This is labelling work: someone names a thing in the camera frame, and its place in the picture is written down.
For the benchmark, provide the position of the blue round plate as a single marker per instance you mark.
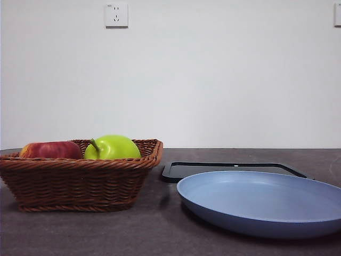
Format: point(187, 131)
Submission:
point(255, 205)

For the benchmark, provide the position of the brown wicker basket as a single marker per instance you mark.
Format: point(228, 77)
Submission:
point(80, 184)

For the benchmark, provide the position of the black flat tray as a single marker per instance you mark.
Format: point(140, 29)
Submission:
point(175, 174)

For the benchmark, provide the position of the green apple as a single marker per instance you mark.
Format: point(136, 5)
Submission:
point(117, 148)

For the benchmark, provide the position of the red apple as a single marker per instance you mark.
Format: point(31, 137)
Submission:
point(50, 150)

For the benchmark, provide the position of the white wall socket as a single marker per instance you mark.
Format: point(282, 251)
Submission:
point(116, 16)

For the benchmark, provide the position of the white wall plate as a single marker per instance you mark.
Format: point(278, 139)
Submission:
point(337, 15)

